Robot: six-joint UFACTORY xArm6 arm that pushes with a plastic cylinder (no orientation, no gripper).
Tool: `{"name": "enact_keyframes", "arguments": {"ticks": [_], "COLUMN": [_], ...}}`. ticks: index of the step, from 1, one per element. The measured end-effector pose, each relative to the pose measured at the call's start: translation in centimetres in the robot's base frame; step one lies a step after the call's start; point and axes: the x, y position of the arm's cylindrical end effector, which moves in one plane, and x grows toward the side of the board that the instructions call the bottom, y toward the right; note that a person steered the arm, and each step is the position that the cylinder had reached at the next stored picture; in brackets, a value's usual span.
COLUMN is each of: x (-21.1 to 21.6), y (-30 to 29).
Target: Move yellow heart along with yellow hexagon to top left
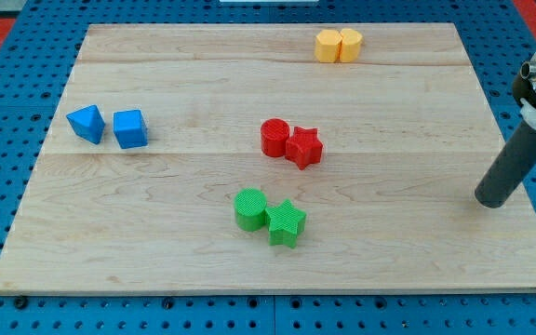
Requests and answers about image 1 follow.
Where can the blue cube block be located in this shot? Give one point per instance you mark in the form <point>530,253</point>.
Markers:
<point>130,129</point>

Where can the red cylinder block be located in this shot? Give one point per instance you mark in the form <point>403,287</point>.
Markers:
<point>274,135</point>

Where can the yellow hexagon block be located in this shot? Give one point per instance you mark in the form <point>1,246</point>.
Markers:
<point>327,46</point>

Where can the light wooden board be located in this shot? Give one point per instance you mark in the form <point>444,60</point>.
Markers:
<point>407,135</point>

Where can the green cylinder block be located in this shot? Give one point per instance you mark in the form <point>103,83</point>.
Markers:
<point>249,209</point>

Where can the blue triangle block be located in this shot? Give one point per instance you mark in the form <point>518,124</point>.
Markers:
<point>87,123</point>

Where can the red star block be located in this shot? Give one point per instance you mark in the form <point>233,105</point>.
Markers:
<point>304,148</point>

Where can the green star block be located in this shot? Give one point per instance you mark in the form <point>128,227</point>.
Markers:
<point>285,223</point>

